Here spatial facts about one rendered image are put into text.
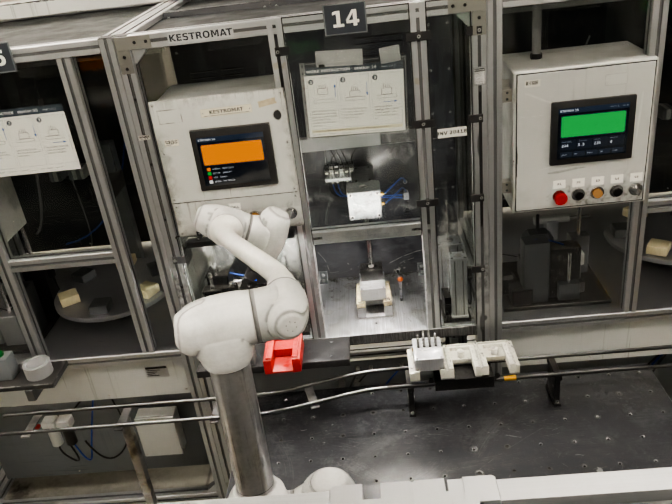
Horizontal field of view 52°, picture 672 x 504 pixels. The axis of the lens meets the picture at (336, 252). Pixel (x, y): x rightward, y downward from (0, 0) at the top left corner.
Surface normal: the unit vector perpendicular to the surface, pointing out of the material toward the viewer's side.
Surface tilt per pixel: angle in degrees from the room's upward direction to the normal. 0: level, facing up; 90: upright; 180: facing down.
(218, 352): 89
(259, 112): 90
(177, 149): 90
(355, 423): 0
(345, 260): 90
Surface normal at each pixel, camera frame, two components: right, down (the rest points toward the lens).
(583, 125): -0.01, 0.46
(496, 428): -0.11, -0.88
